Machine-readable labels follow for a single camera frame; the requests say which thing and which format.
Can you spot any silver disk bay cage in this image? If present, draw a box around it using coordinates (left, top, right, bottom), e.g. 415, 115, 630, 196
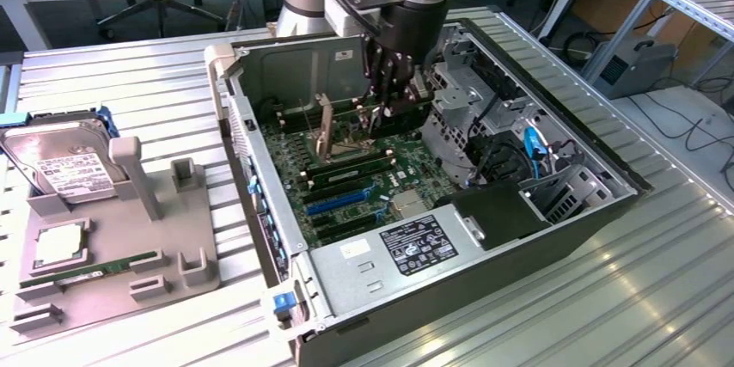
427, 59, 551, 136

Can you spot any open black PC case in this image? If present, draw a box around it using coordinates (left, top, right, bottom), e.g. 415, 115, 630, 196
216, 16, 655, 367

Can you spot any grey parts rack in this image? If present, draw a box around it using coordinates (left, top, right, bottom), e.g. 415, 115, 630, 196
9, 134, 223, 346

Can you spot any beige case corner clamp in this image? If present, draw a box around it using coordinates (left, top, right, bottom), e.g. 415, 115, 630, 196
260, 278, 320, 345
204, 43, 241, 127

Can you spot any blue flat wire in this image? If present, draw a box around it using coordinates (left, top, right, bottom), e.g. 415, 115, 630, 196
521, 125, 545, 179

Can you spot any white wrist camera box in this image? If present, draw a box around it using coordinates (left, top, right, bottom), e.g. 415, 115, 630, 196
321, 0, 379, 38

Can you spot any blue disk caddy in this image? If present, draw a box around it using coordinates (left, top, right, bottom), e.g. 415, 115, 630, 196
0, 102, 121, 144

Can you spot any silver chipset heat sink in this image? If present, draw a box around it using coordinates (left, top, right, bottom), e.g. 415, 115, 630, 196
391, 193, 428, 217

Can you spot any blue clamp block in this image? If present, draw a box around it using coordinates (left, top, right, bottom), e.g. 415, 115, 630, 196
271, 292, 297, 315

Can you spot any thin locking lever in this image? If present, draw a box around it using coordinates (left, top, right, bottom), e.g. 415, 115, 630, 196
297, 98, 316, 138

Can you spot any grey computer tower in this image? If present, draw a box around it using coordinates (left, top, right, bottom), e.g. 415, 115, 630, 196
588, 38, 679, 101

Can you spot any CPU socket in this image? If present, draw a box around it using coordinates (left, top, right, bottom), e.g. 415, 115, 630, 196
329, 137, 375, 164

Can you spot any black expansion slot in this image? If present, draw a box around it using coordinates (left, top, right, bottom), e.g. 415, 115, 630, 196
315, 220, 383, 243
312, 211, 377, 233
300, 184, 368, 205

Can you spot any silver CPU chip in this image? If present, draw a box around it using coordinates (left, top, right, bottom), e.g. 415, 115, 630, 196
32, 224, 86, 267

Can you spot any silver power supply unit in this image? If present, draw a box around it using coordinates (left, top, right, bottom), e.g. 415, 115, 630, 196
296, 205, 488, 320

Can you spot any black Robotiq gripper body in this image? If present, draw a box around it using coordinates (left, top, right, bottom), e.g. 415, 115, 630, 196
375, 0, 452, 69

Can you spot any coiled black floor cable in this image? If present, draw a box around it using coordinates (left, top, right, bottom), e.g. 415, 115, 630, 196
560, 30, 600, 63

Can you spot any silver hard disk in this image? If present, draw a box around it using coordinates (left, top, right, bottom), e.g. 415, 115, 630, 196
0, 119, 130, 205

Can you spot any green RAM stick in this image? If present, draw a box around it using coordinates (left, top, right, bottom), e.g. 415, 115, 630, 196
305, 159, 397, 190
18, 250, 158, 291

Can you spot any green motherboard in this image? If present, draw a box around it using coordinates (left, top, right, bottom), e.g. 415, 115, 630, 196
255, 98, 445, 252

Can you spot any black low-profile graphics card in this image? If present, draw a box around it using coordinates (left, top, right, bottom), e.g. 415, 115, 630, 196
313, 91, 429, 162

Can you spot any perforated metal case grille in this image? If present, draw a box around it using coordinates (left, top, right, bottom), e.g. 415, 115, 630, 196
517, 164, 608, 224

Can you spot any aluminium profile frame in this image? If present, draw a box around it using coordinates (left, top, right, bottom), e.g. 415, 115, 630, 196
579, 0, 734, 89

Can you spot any black loose cable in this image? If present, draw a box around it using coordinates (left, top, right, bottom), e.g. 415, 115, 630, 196
627, 91, 734, 162

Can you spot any black wire bundle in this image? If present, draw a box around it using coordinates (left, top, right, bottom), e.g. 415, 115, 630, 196
464, 121, 525, 183

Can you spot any black plastic fan shroud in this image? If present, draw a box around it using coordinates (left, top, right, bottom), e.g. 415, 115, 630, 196
435, 180, 555, 252

